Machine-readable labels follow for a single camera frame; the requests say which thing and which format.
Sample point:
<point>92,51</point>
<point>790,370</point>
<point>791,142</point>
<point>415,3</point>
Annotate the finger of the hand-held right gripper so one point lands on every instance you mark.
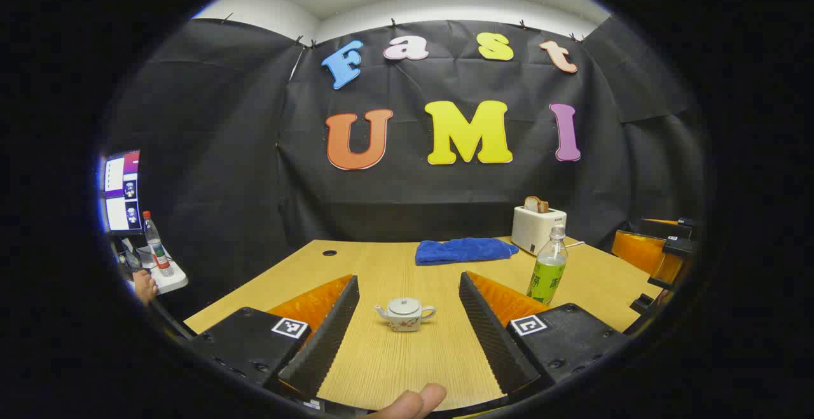
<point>639,252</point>
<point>683,221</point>

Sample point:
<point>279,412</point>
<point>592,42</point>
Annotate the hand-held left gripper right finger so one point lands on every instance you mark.
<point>493,343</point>

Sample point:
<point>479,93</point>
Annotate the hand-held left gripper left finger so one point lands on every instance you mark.
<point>324,343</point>

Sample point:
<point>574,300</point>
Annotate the green label water bottle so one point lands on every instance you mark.
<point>547,279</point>

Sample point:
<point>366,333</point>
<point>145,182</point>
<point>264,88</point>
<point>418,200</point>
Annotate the white floral teacup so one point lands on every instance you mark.
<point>407,324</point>

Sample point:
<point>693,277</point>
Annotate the red cap plastic bottle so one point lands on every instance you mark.
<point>156,247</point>

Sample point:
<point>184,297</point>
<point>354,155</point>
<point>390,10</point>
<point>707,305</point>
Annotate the blue towel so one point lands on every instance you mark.
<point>464,250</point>

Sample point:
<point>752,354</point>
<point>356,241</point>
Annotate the white toaster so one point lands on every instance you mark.
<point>534,229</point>

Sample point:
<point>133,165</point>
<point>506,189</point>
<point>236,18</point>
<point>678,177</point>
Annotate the toast slices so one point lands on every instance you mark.
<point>536,205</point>

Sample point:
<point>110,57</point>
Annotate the white side shelf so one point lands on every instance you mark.
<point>168,278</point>

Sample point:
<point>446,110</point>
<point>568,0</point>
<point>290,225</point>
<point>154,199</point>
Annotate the computer monitor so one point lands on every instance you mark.
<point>122,193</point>

